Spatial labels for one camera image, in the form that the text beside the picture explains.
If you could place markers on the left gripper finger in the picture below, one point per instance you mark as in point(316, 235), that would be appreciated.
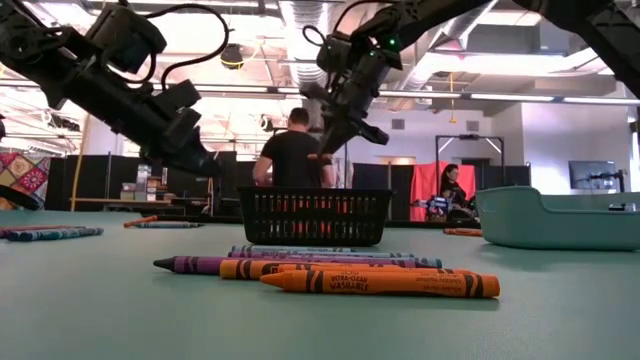
point(190, 161)
point(177, 100)

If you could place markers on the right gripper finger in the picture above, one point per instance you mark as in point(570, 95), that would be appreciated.
point(339, 135)
point(372, 134)

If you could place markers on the purple crayon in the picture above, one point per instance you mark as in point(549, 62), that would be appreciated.
point(195, 265)
point(320, 255)

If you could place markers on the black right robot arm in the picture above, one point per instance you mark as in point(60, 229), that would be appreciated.
point(610, 35)

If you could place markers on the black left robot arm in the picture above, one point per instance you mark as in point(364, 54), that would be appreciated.
point(30, 50)

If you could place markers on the stacked storage boxes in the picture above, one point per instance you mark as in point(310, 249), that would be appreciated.
point(143, 175)

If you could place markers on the person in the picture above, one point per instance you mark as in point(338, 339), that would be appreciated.
point(452, 192)
point(292, 155)

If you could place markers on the black partition panel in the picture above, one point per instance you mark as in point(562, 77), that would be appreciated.
point(90, 175)
point(375, 192)

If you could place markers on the black mesh basket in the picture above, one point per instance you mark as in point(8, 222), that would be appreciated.
point(315, 192)

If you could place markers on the black ceiling dome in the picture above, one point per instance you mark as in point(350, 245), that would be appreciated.
point(231, 54)

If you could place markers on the red curtain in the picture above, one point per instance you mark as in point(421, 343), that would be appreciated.
point(425, 185)

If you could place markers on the wooden bench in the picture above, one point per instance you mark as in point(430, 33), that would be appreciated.
point(120, 201)

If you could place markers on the yellow pole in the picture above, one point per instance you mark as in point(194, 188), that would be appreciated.
point(76, 185)

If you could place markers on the blue white device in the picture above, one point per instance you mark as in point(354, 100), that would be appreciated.
point(435, 205)

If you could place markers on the colourful patchwork quilt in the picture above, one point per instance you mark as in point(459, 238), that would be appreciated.
point(25, 172)

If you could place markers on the ceiling light strip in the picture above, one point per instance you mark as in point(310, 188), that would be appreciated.
point(600, 100)
point(510, 97)

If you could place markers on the green table mat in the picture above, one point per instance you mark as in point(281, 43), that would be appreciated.
point(100, 310)

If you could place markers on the teal plastic bin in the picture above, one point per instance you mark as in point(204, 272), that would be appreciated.
point(550, 225)

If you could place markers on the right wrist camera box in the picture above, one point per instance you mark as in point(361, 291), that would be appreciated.
point(334, 52)

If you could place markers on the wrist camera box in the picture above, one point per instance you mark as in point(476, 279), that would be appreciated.
point(334, 52)
point(125, 35)

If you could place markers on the black table frame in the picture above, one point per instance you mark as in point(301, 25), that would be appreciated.
point(210, 219)

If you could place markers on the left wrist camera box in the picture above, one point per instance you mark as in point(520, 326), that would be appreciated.
point(125, 35)

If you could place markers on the black metal stand frame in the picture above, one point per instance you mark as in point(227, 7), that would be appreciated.
point(470, 136)

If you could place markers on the silver ventilation duct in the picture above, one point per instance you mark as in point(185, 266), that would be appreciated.
point(295, 15)

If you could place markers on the wall monitor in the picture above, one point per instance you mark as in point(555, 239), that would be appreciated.
point(590, 172)

